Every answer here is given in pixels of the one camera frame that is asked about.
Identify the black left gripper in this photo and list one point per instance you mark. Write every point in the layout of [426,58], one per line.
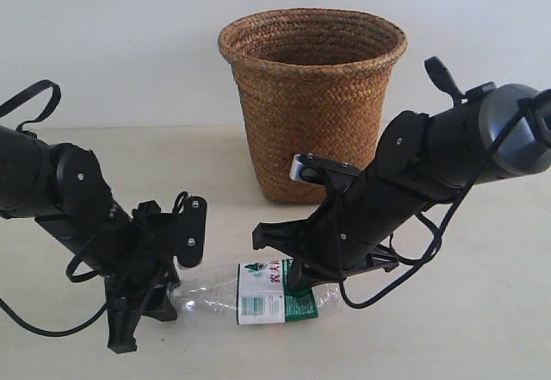
[134,251]

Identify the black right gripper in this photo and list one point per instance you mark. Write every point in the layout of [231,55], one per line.
[342,232]

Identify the clear plastic bottle green label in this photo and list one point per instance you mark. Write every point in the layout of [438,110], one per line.
[253,293]

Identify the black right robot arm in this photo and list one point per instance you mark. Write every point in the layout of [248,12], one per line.
[421,160]

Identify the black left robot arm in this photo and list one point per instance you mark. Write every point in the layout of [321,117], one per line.
[61,187]

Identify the brown woven wicker basket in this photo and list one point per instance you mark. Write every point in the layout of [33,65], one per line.
[310,80]

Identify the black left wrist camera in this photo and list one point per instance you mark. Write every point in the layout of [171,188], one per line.
[180,234]

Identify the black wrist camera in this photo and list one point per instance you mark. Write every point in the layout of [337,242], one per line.
[180,234]
[307,168]

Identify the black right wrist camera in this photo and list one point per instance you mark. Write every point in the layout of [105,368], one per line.
[307,168]

